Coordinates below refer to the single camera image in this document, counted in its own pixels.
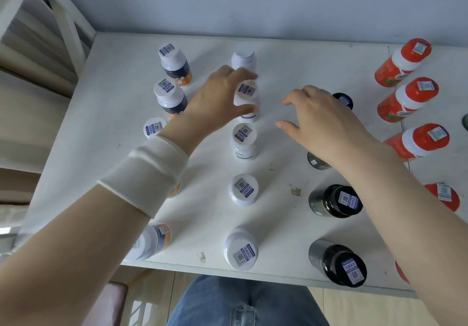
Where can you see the person's left hand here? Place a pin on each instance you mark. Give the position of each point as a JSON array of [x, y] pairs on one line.
[[212, 106]]

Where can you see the person's right hand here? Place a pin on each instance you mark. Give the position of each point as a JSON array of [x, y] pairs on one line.
[[329, 128]]

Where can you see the black bottle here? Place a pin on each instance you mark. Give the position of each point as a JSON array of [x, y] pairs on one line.
[[338, 265], [316, 162], [343, 100], [334, 201]]

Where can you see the white cap navy orange bottle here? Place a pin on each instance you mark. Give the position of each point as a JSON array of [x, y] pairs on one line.
[[170, 97], [174, 64], [174, 190], [154, 127], [151, 241]]

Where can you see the white metal shelf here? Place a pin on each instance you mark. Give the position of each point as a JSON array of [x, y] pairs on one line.
[[109, 80]]

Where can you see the silver cap green bottle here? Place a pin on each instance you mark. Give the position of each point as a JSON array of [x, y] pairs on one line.
[[465, 121]]

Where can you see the person's right forearm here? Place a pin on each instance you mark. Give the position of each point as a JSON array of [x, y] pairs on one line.
[[420, 227]]

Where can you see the person's left forearm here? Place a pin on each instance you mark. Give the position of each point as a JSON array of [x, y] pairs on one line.
[[55, 256]]

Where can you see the person's blue jeans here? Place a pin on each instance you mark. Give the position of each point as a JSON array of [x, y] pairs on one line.
[[248, 300]]

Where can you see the white knit wristband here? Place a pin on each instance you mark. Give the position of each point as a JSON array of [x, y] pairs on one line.
[[146, 175]]

